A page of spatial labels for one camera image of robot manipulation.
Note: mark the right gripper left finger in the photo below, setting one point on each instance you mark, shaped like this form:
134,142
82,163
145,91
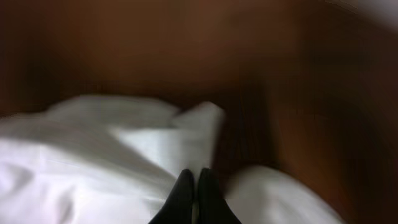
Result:
177,208

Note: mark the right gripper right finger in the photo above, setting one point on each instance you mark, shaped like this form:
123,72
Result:
213,208

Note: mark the white printed t-shirt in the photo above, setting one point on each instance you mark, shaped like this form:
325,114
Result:
115,160

